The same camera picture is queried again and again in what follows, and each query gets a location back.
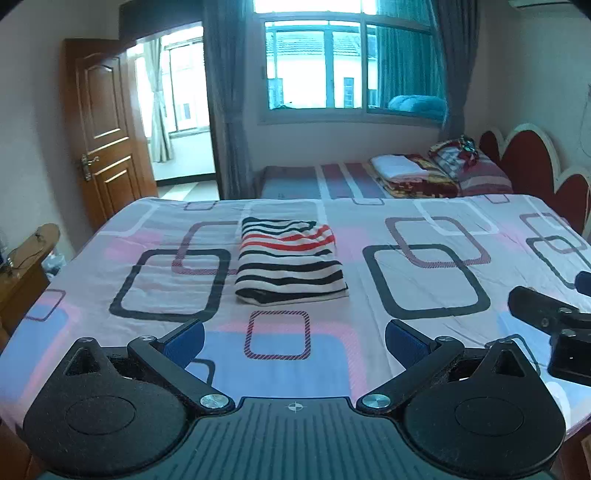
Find striped knit sweater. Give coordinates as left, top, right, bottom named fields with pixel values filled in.
left=235, top=217, right=349, bottom=306

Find colourful clothes on pillow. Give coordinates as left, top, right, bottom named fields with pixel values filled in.
left=428, top=135, right=480, bottom=181

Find wooden side table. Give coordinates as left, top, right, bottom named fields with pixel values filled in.
left=0, top=223, right=60, bottom=350

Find striped maroon pillow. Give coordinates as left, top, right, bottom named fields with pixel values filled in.
left=457, top=149, right=513, bottom=197

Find red white headboard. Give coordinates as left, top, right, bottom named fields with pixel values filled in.
left=479, top=123, right=590, bottom=239

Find patterned pink bed sheet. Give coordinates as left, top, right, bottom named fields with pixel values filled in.
left=1, top=195, right=590, bottom=426

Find folded red yellow blanket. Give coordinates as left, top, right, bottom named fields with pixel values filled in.
left=370, top=154, right=460, bottom=198

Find striped far bed mattress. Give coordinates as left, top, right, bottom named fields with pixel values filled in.
left=259, top=162, right=392, bottom=200

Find white sheer balcony curtain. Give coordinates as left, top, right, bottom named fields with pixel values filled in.
left=144, top=38, right=173, bottom=163

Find teal cushion on sill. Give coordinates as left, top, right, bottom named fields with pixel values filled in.
left=388, top=95, right=447, bottom=122

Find brown wooden door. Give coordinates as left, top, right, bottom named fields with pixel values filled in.
left=62, top=39, right=157, bottom=231

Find teal curtain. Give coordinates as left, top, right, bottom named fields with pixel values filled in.
left=376, top=1, right=446, bottom=109

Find grey curtain right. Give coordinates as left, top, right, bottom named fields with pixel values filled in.
left=432, top=0, right=480, bottom=140

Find grey curtain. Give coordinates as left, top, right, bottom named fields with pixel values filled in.
left=204, top=1, right=256, bottom=200
left=432, top=0, right=480, bottom=140

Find grey curtain left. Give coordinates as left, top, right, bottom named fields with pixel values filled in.
left=204, top=1, right=256, bottom=200

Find window with grey frame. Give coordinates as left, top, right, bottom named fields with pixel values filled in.
left=253, top=1, right=441, bottom=123

